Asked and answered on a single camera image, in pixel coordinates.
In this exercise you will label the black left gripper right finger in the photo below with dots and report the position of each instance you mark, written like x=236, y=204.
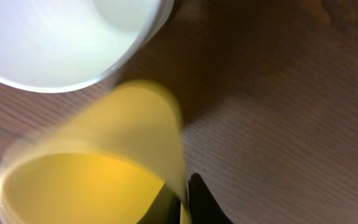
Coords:
x=203, y=207

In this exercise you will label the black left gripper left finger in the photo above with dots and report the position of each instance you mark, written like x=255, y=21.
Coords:
x=165, y=209

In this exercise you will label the yellow plastic cup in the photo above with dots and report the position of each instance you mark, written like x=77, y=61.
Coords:
x=106, y=165

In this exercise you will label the white plastic cup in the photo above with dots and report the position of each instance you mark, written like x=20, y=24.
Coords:
x=56, y=46

